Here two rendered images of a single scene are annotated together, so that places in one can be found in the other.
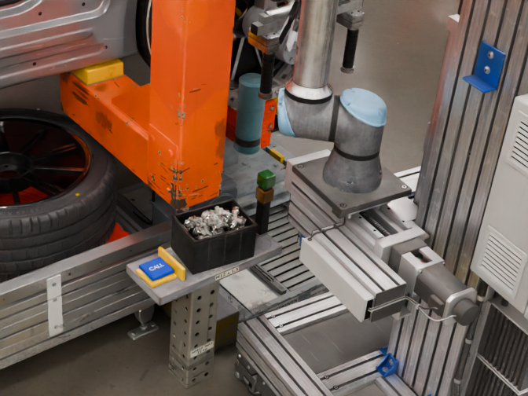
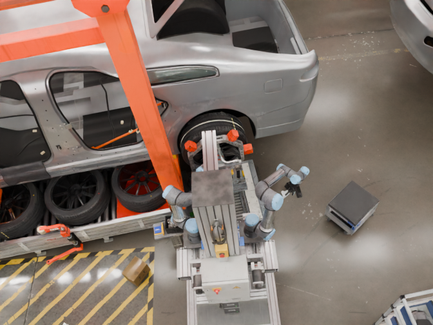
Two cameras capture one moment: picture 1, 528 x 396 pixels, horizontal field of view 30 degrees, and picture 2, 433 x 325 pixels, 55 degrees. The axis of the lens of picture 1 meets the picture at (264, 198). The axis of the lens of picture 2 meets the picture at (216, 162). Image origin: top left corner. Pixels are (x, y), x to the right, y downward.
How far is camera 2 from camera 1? 2.67 m
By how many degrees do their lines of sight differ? 34
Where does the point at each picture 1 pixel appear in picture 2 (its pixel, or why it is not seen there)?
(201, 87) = not seen: hidden behind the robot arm
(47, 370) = (145, 231)
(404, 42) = (343, 112)
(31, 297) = (133, 221)
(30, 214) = (136, 200)
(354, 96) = (189, 222)
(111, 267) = (157, 216)
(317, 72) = (176, 216)
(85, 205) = (151, 200)
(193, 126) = not seen: hidden behind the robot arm
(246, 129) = not seen: hidden behind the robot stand
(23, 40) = (139, 153)
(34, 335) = (136, 227)
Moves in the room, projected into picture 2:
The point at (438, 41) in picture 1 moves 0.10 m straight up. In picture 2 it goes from (359, 114) to (361, 109)
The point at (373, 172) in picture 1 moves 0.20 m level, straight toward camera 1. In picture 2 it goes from (196, 240) to (181, 257)
